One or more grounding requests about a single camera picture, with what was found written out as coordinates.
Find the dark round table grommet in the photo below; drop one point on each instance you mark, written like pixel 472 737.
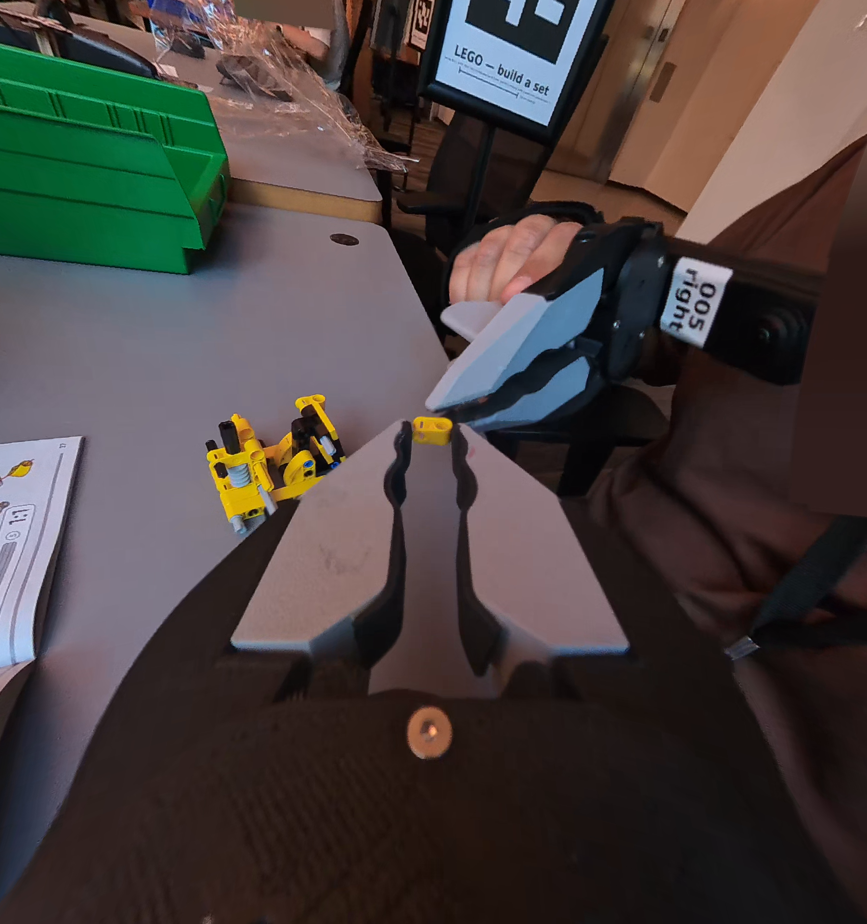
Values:
pixel 344 239

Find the printed marker card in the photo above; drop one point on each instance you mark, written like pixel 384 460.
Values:
pixel 420 21

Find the green plastic storage bin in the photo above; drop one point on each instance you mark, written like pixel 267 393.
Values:
pixel 79 180

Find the lego instruction booklet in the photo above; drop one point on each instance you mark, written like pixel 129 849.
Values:
pixel 14 563

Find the small yellow lego connector piece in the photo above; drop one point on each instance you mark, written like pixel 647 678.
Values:
pixel 433 431

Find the black bag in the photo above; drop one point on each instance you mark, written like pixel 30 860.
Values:
pixel 79 47

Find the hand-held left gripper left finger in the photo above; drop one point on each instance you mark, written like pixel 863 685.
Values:
pixel 332 563

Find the yellow lego vehicle model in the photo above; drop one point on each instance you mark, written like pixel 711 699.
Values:
pixel 245 476

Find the person's right hand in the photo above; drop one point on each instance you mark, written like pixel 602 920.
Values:
pixel 505 260

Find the black office chair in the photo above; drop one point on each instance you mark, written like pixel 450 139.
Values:
pixel 513 173

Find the black plastic part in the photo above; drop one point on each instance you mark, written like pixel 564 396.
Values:
pixel 253 76

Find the person's brown jacket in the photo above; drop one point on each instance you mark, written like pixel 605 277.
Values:
pixel 693 520

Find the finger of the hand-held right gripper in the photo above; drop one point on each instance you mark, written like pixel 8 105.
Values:
pixel 549 401
pixel 520 339

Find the clear plastic wrap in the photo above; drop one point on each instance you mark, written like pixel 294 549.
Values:
pixel 296 94

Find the person's right forearm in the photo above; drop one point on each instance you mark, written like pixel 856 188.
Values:
pixel 787 216

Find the white sign on black stand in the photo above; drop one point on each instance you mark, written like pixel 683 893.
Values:
pixel 505 79

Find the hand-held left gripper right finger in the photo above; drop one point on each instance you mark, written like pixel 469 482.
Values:
pixel 534 570

